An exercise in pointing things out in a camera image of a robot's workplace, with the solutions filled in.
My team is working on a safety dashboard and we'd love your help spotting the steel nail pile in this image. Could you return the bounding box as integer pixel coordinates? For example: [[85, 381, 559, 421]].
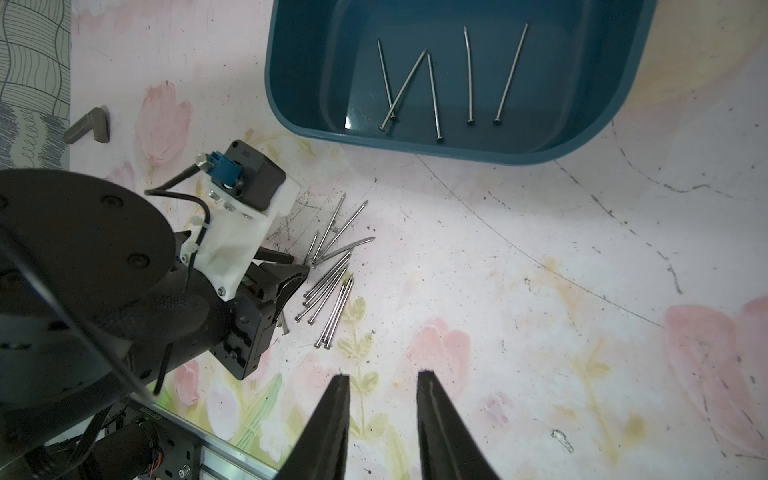
[[304, 193, 346, 266], [316, 200, 369, 260], [294, 250, 352, 322], [314, 275, 354, 349]]

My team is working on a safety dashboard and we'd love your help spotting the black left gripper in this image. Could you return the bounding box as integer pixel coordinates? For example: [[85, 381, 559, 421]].
[[211, 247, 310, 381]]

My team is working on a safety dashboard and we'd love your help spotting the steel nail pile right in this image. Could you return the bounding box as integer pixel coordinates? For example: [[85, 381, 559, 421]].
[[294, 250, 352, 322]]

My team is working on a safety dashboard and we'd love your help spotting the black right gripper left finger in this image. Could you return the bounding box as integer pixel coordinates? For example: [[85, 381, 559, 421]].
[[290, 374, 350, 479]]

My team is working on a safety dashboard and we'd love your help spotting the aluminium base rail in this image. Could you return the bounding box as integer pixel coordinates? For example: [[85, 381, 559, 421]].
[[127, 399, 277, 479]]

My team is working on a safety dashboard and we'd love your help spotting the dark metal hex key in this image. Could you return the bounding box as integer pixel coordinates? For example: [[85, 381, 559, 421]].
[[63, 107, 110, 145]]

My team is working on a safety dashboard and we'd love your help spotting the steel nail pile middle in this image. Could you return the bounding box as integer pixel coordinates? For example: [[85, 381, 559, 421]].
[[316, 200, 369, 260]]

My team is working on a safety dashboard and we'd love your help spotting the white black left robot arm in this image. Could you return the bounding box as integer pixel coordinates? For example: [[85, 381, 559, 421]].
[[1, 169, 309, 469]]

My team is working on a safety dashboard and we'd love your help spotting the steel nail pile lower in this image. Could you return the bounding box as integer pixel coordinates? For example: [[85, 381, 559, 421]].
[[314, 275, 354, 349]]

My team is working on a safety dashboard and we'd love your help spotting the steel nail apart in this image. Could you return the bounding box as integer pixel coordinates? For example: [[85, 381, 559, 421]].
[[493, 22, 530, 125]]

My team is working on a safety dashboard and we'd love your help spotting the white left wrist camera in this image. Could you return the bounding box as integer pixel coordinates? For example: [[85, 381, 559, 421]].
[[180, 140, 300, 301]]

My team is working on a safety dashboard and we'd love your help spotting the teal plastic storage box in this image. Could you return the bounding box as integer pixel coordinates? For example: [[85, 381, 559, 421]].
[[265, 1, 656, 165]]

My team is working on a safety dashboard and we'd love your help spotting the steel nail pile left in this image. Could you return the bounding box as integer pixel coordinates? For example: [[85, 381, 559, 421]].
[[304, 193, 346, 266]]

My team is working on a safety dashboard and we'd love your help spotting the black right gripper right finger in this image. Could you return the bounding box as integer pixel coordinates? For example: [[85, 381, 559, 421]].
[[417, 370, 499, 479]]

